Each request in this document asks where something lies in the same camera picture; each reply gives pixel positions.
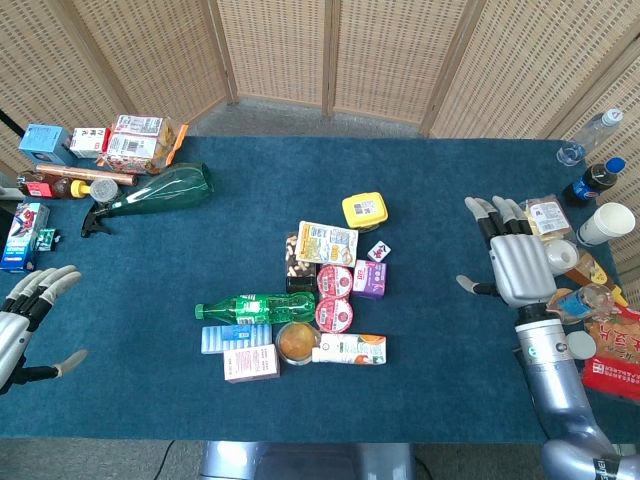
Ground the purple box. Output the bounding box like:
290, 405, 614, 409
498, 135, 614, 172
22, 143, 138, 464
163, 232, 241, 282
351, 259, 388, 300

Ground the white orange juice carton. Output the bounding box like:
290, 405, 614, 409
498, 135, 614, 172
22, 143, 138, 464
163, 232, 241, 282
311, 333, 389, 366

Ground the blue toothpaste box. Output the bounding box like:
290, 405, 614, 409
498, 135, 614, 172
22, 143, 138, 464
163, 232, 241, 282
0, 201, 51, 273

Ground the green plastic soda bottle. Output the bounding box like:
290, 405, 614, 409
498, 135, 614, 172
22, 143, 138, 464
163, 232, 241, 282
194, 291, 318, 326

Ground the brown bottle with yellow cap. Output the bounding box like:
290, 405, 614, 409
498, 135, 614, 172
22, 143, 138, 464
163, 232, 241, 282
16, 170, 94, 201

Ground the grey round lid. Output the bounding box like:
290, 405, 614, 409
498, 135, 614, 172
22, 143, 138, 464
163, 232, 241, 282
565, 330, 598, 361

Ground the cola bottle with blue cap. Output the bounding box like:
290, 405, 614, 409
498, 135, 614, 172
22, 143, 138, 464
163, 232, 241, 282
562, 156, 628, 208

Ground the red food package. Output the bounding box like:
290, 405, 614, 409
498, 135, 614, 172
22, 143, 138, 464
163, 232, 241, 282
581, 355, 640, 404

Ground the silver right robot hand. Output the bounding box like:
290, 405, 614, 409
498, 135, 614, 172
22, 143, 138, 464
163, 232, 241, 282
455, 195, 559, 309

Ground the small green black packet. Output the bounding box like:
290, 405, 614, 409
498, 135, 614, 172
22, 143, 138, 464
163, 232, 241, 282
35, 227, 62, 253

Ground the red lidded cup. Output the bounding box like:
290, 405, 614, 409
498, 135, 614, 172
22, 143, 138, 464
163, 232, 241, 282
317, 264, 355, 302
314, 297, 356, 334

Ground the black nut package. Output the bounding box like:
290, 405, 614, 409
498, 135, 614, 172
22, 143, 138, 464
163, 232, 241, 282
285, 232, 318, 295

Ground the light blue cardboard box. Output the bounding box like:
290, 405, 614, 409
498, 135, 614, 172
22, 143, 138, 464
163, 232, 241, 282
18, 123, 72, 167

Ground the wicker folding screen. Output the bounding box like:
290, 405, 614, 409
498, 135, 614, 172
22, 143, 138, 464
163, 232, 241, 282
0, 0, 640, 286

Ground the dark blue table cloth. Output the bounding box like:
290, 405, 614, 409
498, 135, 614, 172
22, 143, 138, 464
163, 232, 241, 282
0, 135, 640, 445

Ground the clear bottle with blue label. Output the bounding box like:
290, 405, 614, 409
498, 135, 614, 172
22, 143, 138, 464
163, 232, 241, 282
546, 283, 617, 327

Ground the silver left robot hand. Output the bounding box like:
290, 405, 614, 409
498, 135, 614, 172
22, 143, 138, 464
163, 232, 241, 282
0, 264, 89, 396

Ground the orange yellow pouch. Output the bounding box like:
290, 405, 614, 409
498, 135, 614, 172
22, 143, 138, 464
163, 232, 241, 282
563, 251, 630, 308

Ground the small white carton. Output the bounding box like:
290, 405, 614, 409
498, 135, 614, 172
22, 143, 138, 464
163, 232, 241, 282
69, 127, 112, 159

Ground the pink box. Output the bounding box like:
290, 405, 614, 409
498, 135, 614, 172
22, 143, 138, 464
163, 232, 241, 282
222, 344, 282, 384

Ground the copper coloured tube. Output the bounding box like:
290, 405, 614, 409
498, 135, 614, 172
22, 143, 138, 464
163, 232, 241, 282
35, 163, 139, 187

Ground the small white plastic bottle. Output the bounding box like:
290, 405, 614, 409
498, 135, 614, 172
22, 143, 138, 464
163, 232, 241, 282
543, 238, 582, 276

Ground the clear water bottle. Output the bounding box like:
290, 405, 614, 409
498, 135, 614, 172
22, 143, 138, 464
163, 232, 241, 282
556, 107, 625, 168

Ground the clear cracker bag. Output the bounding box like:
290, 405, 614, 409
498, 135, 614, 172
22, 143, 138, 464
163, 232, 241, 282
519, 195, 574, 237

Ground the white paper cup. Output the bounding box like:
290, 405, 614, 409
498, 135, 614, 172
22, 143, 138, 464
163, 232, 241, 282
576, 202, 637, 248

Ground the blue white striped box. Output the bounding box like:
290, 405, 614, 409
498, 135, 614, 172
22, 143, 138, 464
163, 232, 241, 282
200, 323, 273, 356

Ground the clear cup with orange jelly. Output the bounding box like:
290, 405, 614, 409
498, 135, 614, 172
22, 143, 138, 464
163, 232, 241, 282
275, 321, 322, 367

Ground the white yellow snack pack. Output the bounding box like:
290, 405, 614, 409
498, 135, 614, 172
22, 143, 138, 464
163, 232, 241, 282
295, 220, 360, 268

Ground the yellow lidded box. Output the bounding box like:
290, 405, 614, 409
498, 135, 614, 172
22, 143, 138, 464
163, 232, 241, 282
341, 191, 390, 234

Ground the snack bag with white label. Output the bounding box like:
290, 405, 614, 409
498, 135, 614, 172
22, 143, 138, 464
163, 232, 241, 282
97, 114, 190, 176

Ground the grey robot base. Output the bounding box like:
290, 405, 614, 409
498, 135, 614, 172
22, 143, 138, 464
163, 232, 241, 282
198, 441, 417, 480

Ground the orange snack bag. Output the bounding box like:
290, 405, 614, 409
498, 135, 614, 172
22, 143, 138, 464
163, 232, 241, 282
583, 303, 640, 367

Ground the black floor cable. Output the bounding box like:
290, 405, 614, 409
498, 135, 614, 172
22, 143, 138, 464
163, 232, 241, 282
148, 439, 177, 480

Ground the small white red cube box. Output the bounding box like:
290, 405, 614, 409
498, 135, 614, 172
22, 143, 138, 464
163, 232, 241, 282
366, 240, 393, 263

